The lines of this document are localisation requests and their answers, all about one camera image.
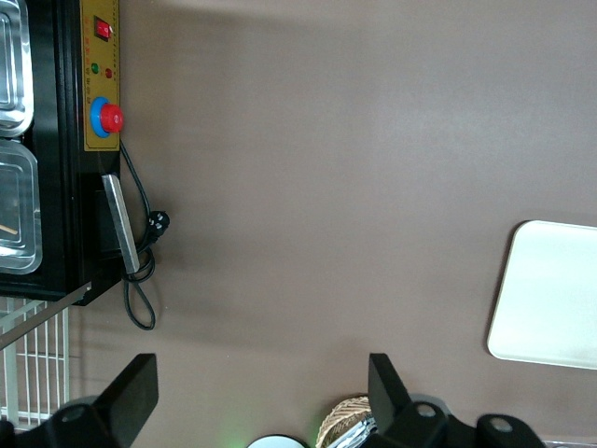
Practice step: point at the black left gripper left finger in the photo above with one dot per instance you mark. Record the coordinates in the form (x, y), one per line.
(121, 406)

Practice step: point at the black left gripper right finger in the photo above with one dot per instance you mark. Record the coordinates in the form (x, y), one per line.
(396, 415)

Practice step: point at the cream plastic tray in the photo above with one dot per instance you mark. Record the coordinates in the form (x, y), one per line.
(550, 294)

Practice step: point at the shiny metal cutlery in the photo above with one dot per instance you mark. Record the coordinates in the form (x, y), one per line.
(356, 433)

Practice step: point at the woven wicker basket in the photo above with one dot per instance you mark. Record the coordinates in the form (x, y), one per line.
(340, 413)

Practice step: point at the flat metal strip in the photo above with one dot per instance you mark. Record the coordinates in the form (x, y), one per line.
(46, 313)

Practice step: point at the white round dish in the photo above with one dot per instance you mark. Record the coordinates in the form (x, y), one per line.
(277, 443)

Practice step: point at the small wooden stick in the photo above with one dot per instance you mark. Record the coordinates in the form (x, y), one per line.
(8, 228)

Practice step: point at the black food warmer appliance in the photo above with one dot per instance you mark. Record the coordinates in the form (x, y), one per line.
(56, 186)

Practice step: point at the steel food pan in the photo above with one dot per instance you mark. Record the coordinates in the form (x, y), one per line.
(21, 186)
(14, 70)

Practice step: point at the red rocker switch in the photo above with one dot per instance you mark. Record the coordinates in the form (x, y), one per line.
(103, 29)

